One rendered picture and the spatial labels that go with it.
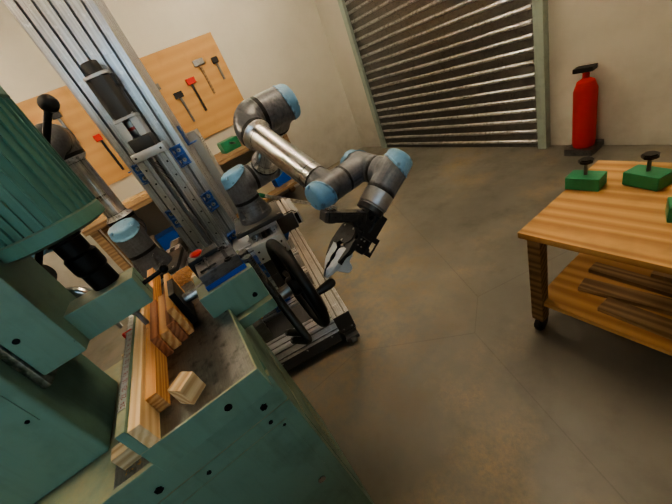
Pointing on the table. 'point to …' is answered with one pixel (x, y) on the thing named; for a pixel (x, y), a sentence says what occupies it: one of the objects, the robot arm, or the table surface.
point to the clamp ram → (183, 299)
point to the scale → (125, 366)
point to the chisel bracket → (109, 304)
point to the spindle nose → (85, 261)
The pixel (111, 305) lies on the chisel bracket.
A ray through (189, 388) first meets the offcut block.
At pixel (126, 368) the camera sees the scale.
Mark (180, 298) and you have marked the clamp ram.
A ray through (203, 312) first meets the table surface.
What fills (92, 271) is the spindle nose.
